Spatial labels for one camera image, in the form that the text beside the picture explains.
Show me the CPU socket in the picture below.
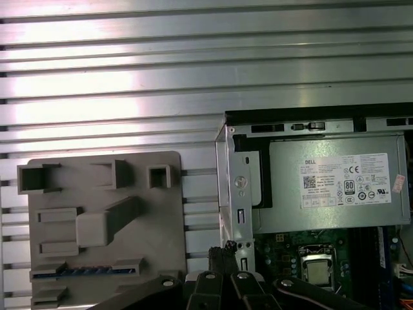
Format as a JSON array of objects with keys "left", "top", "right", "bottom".
[{"left": 296, "top": 243, "right": 338, "bottom": 291}]

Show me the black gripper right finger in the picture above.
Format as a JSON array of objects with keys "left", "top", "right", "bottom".
[{"left": 225, "top": 241, "right": 365, "bottom": 310}]

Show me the black open PC case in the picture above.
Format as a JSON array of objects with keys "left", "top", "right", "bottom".
[{"left": 214, "top": 102, "right": 413, "bottom": 310}]

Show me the blue RAM stick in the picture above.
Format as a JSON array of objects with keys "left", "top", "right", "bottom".
[{"left": 32, "top": 266, "right": 134, "bottom": 278}]

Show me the grey parts rack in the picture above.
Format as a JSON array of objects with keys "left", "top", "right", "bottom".
[{"left": 17, "top": 150, "right": 188, "bottom": 310}]

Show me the RAM stick in slot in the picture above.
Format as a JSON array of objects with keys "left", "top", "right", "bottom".
[{"left": 377, "top": 225, "right": 387, "bottom": 269}]

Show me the green motherboard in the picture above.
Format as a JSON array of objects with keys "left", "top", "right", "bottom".
[{"left": 253, "top": 225, "right": 404, "bottom": 310}]

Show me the silver CPU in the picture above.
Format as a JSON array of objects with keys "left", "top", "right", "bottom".
[{"left": 305, "top": 260, "right": 333, "bottom": 287}]

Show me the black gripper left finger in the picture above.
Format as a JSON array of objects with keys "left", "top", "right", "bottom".
[{"left": 86, "top": 247, "right": 230, "bottom": 310}]

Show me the grey power supply unit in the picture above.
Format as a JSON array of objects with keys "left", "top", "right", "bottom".
[{"left": 251, "top": 134, "right": 412, "bottom": 235}]

